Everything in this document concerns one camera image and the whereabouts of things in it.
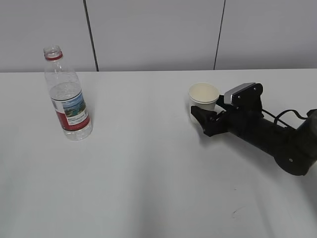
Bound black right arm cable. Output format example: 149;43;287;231
261;108;309;128

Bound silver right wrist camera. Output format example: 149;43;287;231
223;82;263;109

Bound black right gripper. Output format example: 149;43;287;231
190;95;266;137

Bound white paper cup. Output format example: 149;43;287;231
188;82;219;124

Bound clear plastic water bottle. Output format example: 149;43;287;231
44;46;93;141

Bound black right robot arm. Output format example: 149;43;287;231
190;96;317;176

